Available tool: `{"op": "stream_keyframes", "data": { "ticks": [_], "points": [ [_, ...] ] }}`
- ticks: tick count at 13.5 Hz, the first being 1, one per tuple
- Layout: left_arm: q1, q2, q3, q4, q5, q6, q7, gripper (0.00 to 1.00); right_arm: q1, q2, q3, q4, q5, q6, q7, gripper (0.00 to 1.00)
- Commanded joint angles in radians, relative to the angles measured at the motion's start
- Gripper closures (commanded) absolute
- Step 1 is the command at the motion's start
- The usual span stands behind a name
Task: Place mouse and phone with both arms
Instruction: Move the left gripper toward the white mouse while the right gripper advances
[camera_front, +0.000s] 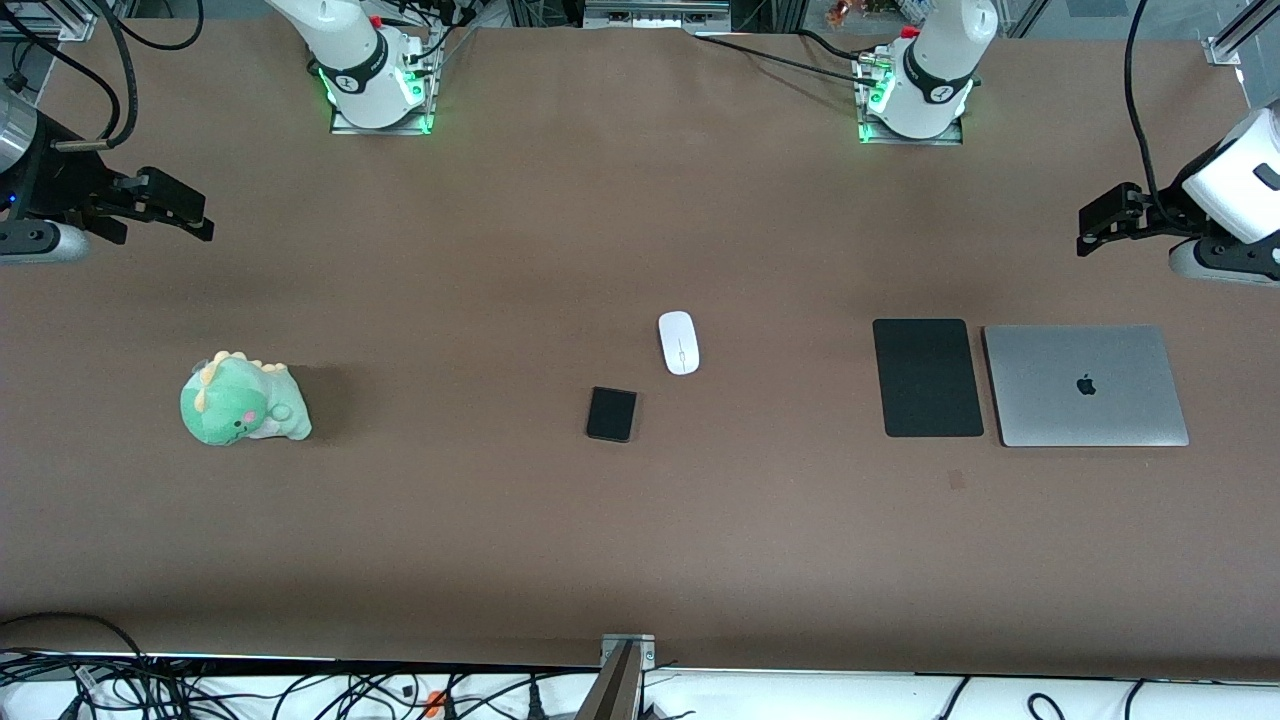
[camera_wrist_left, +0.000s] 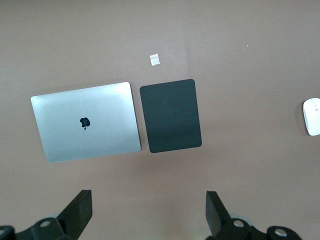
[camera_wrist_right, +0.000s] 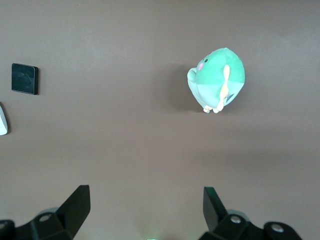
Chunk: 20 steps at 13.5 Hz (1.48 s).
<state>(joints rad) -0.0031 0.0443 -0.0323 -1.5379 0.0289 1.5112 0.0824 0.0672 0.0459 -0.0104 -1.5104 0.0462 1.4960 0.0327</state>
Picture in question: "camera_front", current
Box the white computer mouse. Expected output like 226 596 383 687
657 310 701 377

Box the black smartphone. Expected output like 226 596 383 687
585 386 638 444

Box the black mouse pad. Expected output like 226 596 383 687
872 318 986 439

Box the grey closed laptop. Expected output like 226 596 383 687
982 324 1191 448

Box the green dinosaur plush toy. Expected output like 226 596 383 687
180 350 313 447

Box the grey metal box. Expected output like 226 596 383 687
583 0 732 29

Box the grey aluminium beam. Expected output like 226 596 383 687
575 642 641 720

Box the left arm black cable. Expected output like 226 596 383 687
1124 0 1201 233

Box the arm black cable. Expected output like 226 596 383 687
0 0 206 151
1124 0 1201 233

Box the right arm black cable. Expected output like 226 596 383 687
0 0 206 151

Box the aluminium frame post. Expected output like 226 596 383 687
1205 0 1280 109

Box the aluminium frame corner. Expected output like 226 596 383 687
0 0 97 43

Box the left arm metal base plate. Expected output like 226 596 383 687
853 50 967 147

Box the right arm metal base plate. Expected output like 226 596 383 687
328 40 438 136

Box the thin black table cable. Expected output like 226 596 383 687
796 28 873 63

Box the thick black table cable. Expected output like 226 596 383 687
690 34 881 89

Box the black looped floor cable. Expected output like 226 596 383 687
0 611 153 669

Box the metal table edge bracket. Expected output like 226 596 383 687
600 633 657 669

